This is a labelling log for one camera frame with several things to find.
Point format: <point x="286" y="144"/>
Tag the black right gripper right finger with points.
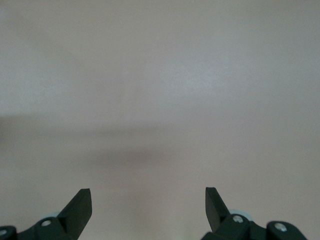
<point x="217" y="215"/>

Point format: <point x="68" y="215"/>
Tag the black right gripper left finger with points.
<point x="72" y="217"/>

